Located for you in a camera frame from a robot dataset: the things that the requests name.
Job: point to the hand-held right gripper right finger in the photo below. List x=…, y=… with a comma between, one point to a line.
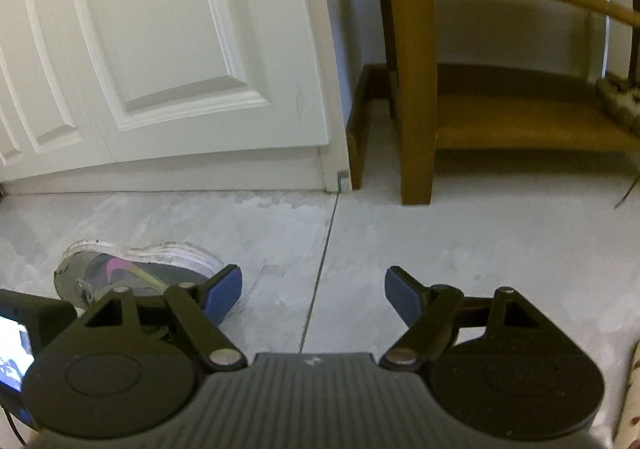
x=404, y=296

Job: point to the grey sneaker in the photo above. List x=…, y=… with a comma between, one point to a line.
x=125, y=274

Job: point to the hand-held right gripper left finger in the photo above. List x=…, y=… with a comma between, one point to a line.
x=222, y=294

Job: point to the wooden shoe rack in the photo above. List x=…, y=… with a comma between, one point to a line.
x=415, y=79

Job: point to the white panelled cabinet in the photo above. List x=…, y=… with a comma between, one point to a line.
x=175, y=54

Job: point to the small grey door bumper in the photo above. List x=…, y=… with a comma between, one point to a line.
x=344, y=181

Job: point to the cream heart-print slipper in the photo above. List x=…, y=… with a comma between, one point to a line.
x=629, y=394

